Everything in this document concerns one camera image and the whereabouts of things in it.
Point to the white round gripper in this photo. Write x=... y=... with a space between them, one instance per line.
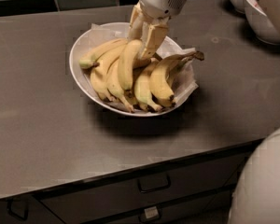
x=160 y=1

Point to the central curved yellow banana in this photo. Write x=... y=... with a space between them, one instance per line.
x=128 y=60

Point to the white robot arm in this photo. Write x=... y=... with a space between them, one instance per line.
x=256 y=199

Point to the right front yellow banana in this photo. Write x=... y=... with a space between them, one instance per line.
x=158 y=84

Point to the rear right banana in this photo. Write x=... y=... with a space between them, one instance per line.
x=176 y=70

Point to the banana behind central one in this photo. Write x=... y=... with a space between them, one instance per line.
x=142 y=91

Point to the leftmost green-tipped banana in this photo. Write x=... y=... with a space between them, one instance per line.
x=89 y=59

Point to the small hidden banana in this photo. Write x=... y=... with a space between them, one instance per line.
x=131 y=98

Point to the large white bowl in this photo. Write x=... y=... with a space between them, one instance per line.
x=84 y=44

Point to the white bowl front right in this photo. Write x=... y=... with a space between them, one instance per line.
x=260 y=23

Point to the white paper liner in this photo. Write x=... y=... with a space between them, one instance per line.
x=157 y=84

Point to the black drawer handle centre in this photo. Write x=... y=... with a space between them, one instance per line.
x=152 y=183

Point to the black drawer handle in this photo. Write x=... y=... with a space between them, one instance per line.
x=18 y=210
x=152 y=183

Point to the lower drawer handle with label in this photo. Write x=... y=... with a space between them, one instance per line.
x=149 y=214

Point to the black drawer handle left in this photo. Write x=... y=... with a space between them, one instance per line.
x=18 y=210

